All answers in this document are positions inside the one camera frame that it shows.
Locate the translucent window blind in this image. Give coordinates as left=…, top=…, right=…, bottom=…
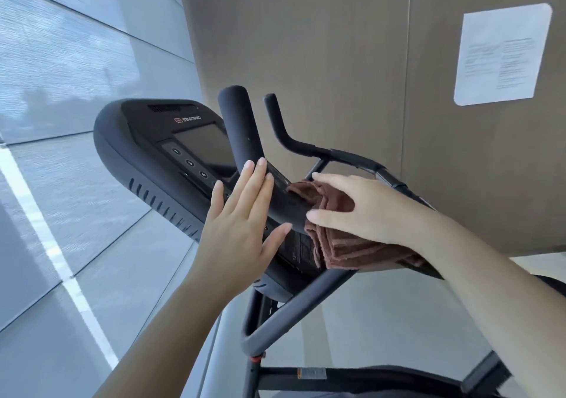
left=0, top=0, right=204, bottom=398

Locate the white paper notice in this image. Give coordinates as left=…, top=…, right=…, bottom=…
left=453, top=2, right=554, bottom=107

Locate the black exercise bike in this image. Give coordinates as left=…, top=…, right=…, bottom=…
left=93, top=85, right=566, bottom=398

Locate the person's right hand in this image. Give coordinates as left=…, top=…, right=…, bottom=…
left=305, top=172, right=436, bottom=248

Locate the person's left hand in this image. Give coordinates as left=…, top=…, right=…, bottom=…
left=187, top=157, right=294, bottom=313

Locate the person's right forearm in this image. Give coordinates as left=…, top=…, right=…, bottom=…
left=420, top=209, right=566, bottom=398

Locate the person's left forearm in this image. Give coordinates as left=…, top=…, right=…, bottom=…
left=95, top=278, right=242, bottom=398

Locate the brown cleaning cloth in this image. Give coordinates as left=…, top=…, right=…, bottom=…
left=286, top=180, right=427, bottom=271

